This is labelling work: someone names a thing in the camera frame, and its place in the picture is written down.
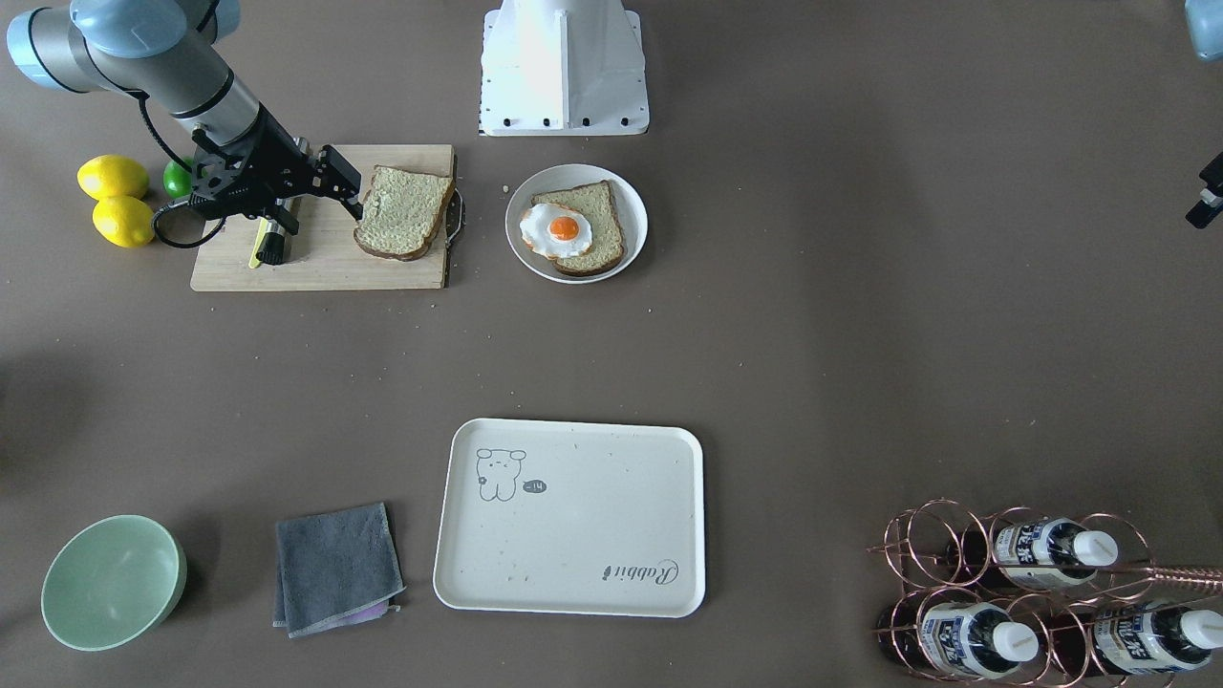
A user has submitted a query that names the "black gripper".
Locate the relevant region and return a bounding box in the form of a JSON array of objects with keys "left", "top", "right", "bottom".
[{"left": 187, "top": 112, "right": 361, "bottom": 240}]

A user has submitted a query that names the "bread slice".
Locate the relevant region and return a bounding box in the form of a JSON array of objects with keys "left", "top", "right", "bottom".
[
  {"left": 519, "top": 180, "right": 625, "bottom": 277},
  {"left": 353, "top": 165, "right": 455, "bottom": 262}
]

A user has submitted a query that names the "fried egg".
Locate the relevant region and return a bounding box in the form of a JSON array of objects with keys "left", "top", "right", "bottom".
[{"left": 517, "top": 202, "right": 593, "bottom": 262}]

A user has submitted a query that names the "white round plate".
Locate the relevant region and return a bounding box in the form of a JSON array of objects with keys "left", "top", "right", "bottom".
[{"left": 504, "top": 163, "right": 648, "bottom": 284}]

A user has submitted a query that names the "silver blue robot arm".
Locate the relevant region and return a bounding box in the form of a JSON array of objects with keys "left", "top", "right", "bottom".
[{"left": 6, "top": 1, "right": 363, "bottom": 233}]

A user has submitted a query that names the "cream rabbit tray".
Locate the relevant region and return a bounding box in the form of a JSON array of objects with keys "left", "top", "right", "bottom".
[{"left": 433, "top": 418, "right": 706, "bottom": 618}]

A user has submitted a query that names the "wooden cutting board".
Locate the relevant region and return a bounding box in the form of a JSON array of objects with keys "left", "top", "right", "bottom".
[{"left": 190, "top": 196, "right": 446, "bottom": 292}]

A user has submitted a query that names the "green lime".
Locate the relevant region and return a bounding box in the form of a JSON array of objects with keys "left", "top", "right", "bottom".
[{"left": 161, "top": 160, "right": 193, "bottom": 200}]

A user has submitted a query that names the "yellow lemon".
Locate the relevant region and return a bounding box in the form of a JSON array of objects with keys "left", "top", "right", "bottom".
[
  {"left": 92, "top": 196, "right": 157, "bottom": 247},
  {"left": 75, "top": 154, "right": 150, "bottom": 200}
]

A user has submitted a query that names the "grey folded cloth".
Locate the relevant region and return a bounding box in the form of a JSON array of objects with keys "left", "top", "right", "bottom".
[{"left": 272, "top": 502, "right": 406, "bottom": 637}]

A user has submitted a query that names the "green ceramic bowl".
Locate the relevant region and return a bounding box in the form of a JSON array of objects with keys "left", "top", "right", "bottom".
[{"left": 40, "top": 514, "right": 187, "bottom": 653}]

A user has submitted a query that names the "dark drink bottle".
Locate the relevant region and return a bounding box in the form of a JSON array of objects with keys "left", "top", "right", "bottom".
[
  {"left": 1048, "top": 604, "right": 1222, "bottom": 677},
  {"left": 939, "top": 517, "right": 1120, "bottom": 595},
  {"left": 874, "top": 602, "right": 1041, "bottom": 679}
]

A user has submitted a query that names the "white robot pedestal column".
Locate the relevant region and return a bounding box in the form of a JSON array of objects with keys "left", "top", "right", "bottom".
[{"left": 478, "top": 1, "right": 651, "bottom": 137}]

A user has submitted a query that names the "copper wire bottle rack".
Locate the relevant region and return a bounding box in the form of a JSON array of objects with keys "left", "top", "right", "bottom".
[{"left": 872, "top": 499, "right": 1221, "bottom": 687}]

